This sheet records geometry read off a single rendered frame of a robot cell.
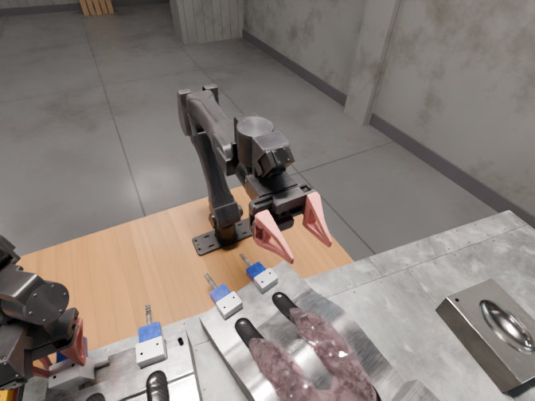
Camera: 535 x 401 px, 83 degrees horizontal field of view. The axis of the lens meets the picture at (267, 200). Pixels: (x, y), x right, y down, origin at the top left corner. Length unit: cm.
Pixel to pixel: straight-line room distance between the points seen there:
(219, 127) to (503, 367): 76
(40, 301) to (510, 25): 251
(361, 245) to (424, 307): 116
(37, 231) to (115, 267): 153
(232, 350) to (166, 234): 44
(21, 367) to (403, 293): 81
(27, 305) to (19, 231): 203
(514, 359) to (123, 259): 98
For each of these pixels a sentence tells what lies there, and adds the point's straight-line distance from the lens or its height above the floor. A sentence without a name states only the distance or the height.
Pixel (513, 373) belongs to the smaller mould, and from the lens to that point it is 86.
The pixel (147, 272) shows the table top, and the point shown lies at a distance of 93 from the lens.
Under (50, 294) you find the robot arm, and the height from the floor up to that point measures 115.
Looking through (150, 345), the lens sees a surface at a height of 92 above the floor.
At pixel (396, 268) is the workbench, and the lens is 97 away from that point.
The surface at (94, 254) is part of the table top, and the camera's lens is 103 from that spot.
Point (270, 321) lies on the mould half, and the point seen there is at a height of 86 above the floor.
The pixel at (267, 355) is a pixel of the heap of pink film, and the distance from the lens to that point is 67.
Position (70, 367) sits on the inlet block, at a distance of 69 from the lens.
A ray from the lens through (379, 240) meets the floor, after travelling 211.
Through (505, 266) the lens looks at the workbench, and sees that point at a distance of 114.
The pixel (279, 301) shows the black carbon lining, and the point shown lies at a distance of 78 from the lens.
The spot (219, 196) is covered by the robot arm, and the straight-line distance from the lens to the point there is 81.
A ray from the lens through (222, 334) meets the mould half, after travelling 74.
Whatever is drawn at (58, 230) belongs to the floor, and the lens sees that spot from 240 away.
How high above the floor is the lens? 154
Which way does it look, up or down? 44 degrees down
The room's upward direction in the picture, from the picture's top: 2 degrees clockwise
